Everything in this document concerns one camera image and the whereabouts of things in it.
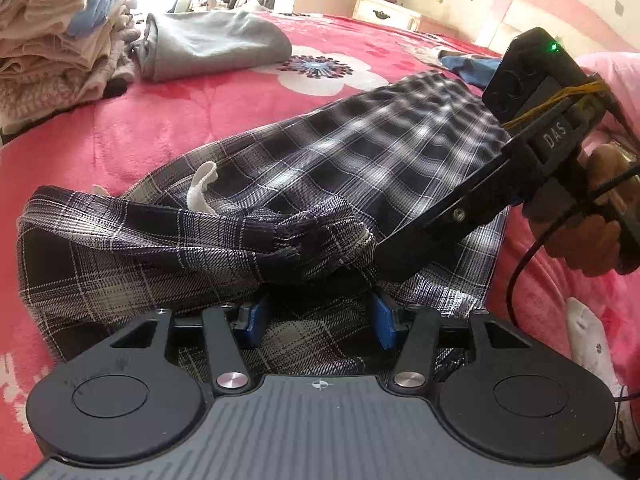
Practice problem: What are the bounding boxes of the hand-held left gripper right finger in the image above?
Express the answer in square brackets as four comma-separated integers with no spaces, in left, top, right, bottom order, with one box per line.
[371,292,533,395]

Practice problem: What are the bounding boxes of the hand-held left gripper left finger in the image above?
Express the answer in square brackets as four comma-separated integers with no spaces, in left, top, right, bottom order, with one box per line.
[107,296,271,394]

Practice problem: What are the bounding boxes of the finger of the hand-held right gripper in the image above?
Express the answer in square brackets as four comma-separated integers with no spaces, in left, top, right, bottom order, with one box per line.
[375,135,544,281]

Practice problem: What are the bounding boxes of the black white plaid pants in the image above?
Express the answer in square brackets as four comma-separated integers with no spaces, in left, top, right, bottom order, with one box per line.
[15,70,517,382]

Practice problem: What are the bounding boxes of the stack of folded clothes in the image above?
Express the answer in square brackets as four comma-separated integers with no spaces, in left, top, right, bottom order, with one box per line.
[0,0,139,129]

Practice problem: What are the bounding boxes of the person's right hand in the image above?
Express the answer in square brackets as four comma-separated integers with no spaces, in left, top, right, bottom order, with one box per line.
[525,142,640,278]

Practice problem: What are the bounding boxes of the blue denim garment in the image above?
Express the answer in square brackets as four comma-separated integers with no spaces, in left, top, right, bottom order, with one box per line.
[439,52,507,89]

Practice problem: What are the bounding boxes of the pink headboard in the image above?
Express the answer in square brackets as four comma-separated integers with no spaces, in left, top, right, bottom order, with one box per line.
[472,0,640,62]

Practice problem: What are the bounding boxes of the grey patterned cloth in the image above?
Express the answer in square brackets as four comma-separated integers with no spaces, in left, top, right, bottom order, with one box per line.
[397,40,452,66]

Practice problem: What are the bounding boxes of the cream nightstand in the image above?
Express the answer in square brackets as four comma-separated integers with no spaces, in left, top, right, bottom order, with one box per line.
[352,0,424,31]

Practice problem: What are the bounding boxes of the pink floral blanket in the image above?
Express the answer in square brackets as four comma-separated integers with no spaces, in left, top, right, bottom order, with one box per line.
[0,10,640,411]

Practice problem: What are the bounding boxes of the grey folded sweatshirt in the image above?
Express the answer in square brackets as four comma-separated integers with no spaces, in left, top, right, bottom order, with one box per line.
[131,7,294,84]

